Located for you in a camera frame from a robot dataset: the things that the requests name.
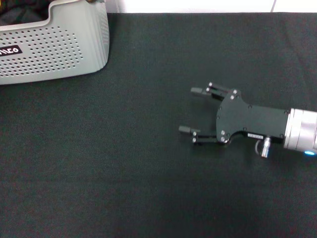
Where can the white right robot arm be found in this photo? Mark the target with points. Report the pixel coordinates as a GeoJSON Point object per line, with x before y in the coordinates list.
{"type": "Point", "coordinates": [302, 129]}

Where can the dark folded cloth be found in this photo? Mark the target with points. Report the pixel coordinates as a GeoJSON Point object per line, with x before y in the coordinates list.
{"type": "Point", "coordinates": [22, 12]}

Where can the grey perforated storage box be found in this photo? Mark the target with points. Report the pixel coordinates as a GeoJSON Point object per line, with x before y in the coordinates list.
{"type": "Point", "coordinates": [62, 49]}

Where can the black tablecloth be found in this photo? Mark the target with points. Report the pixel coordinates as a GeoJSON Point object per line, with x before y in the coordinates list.
{"type": "Point", "coordinates": [123, 173]}

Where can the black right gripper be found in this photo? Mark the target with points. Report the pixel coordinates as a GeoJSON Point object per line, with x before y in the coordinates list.
{"type": "Point", "coordinates": [247, 119]}

